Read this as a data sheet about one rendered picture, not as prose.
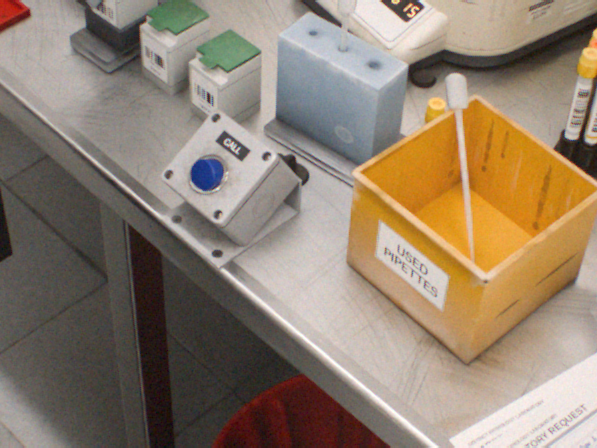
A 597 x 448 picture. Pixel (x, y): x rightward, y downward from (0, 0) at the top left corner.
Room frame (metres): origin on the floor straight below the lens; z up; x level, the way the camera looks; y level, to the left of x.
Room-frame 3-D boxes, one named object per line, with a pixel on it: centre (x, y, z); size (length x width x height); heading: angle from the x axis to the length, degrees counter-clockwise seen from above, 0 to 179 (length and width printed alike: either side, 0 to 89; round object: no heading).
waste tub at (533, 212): (0.65, -0.13, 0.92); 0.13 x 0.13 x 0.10; 44
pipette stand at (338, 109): (0.79, -0.03, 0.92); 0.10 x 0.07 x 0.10; 53
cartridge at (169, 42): (0.86, 0.11, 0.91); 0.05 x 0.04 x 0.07; 137
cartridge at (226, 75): (0.82, 0.07, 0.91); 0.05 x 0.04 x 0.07; 137
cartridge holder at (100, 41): (0.91, 0.16, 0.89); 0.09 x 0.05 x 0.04; 139
